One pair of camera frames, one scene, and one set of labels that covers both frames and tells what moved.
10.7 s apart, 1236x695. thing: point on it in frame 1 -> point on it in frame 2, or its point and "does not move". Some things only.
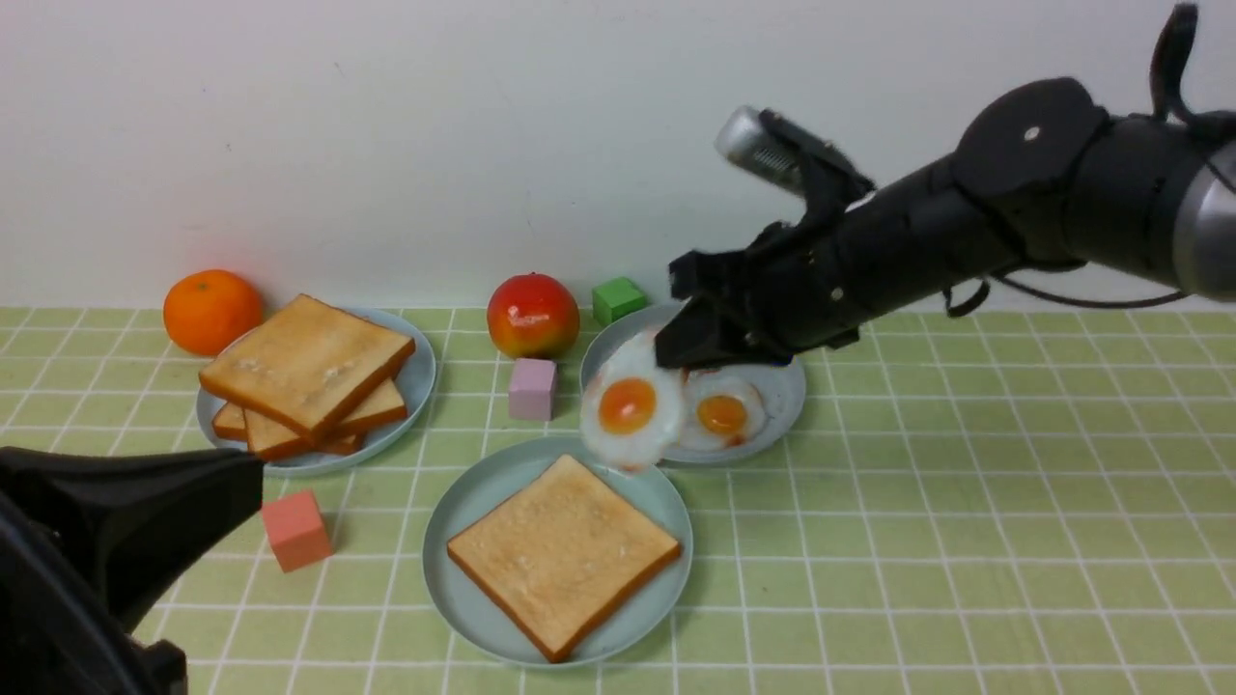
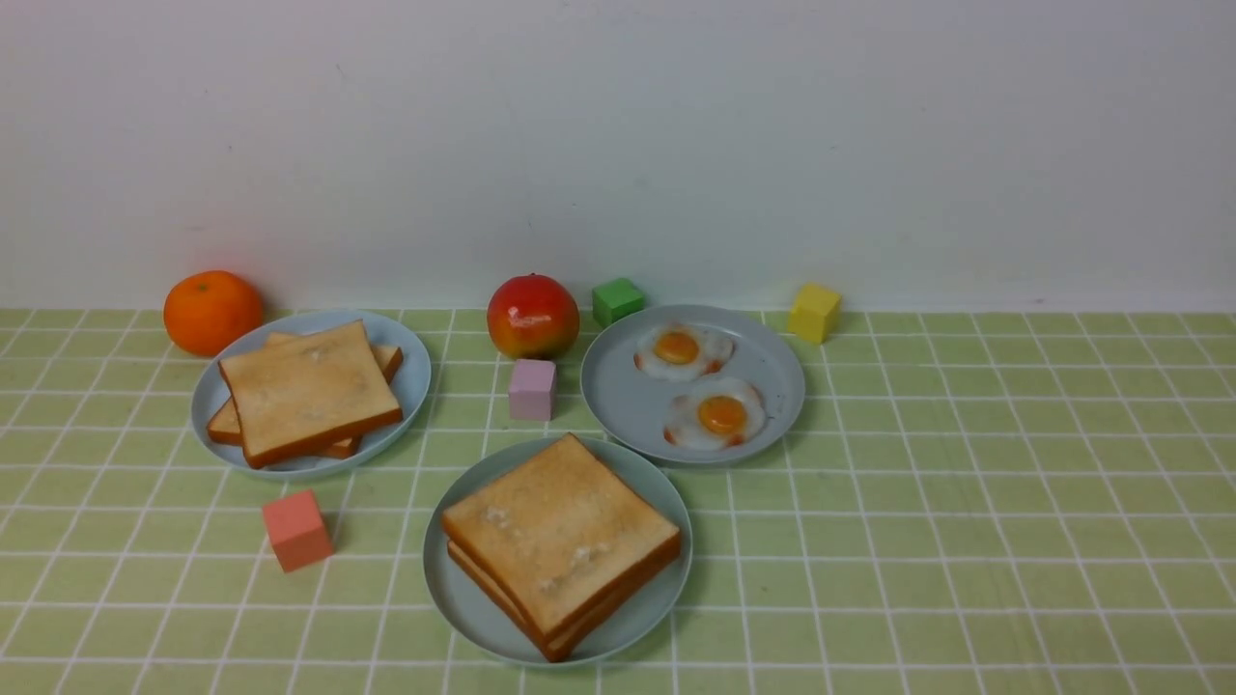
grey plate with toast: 415,383 does not move
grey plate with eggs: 637,411 does not move
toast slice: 231,420 -> 223,427
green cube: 615,299 does not move
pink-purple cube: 533,390 does not move
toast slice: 307,363 -> 561,533
